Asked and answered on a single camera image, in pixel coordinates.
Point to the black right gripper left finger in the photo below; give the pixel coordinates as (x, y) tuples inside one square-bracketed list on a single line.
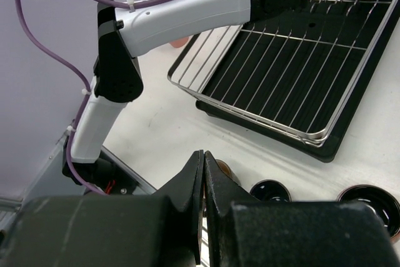
[(159, 229)]

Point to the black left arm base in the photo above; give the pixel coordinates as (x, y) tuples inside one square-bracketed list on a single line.
[(113, 176)]

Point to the black ceramic mug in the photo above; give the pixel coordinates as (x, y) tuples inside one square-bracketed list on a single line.
[(270, 191)]

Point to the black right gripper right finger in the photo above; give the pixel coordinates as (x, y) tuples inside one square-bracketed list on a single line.
[(244, 231)]

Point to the blue ceramic mug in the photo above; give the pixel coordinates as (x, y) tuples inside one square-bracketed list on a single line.
[(383, 204)]

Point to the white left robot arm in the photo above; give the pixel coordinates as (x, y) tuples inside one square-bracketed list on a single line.
[(130, 29)]

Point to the red orange glazed cup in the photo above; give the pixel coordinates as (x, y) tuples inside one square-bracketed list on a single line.
[(228, 171)]

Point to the black drip tray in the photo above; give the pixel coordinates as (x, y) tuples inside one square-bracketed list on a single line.
[(297, 85)]

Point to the pink plastic tumbler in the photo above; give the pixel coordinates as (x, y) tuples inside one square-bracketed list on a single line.
[(180, 42)]

